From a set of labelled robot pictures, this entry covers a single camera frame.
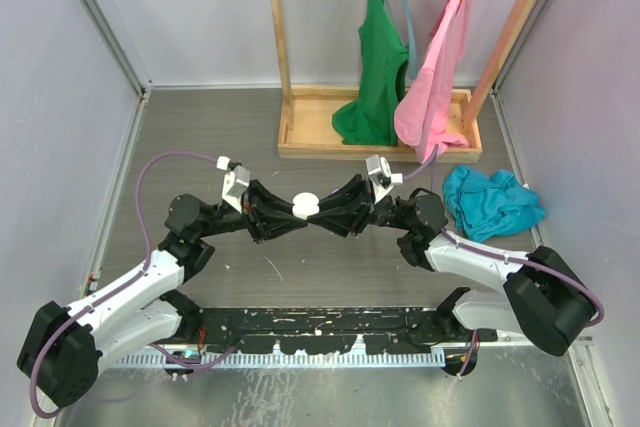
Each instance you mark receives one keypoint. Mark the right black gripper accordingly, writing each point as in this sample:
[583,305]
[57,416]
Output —
[342,221]

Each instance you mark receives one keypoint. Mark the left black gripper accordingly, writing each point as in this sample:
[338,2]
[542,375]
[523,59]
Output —
[260,199]

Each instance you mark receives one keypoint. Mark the white earbud case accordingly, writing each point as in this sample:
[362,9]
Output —
[304,205]

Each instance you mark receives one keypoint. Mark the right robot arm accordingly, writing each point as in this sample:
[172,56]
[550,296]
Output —
[535,294]

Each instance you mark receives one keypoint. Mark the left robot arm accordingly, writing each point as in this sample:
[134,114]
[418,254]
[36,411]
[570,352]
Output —
[67,347]

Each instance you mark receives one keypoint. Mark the wooden clothes rack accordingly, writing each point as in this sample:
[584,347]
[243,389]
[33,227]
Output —
[306,132]

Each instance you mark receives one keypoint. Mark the green shirt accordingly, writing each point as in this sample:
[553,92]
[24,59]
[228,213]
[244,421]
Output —
[369,119]

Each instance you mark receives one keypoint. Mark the pink shirt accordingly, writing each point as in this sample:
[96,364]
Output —
[421,118]

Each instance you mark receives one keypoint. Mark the teal cloth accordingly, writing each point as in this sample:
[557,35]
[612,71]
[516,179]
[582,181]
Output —
[487,206]

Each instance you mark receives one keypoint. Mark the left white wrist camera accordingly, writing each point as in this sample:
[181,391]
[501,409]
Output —
[235,184]

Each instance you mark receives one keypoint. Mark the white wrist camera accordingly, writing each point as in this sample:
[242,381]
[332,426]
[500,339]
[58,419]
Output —
[235,184]
[383,180]

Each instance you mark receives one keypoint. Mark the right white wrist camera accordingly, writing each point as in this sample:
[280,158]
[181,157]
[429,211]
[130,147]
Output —
[383,180]

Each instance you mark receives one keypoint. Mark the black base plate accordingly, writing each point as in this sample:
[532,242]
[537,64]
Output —
[315,331]

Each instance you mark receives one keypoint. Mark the white slotted cable duct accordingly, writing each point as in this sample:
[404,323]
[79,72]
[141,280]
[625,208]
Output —
[357,358]

